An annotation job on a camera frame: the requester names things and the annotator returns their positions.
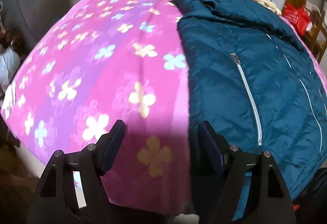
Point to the clutter pile beside bed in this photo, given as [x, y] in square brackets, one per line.
[12, 50]

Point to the red plastic bag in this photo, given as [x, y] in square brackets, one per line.
[298, 17]

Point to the teal puffer jacket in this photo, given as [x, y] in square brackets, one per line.
[252, 79]

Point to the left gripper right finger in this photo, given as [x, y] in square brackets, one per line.
[239, 187]

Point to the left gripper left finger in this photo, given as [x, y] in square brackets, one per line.
[70, 189]

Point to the wooden shelf unit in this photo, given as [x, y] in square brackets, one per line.
[315, 34]

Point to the pink floral bed cover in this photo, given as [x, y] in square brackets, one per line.
[107, 60]

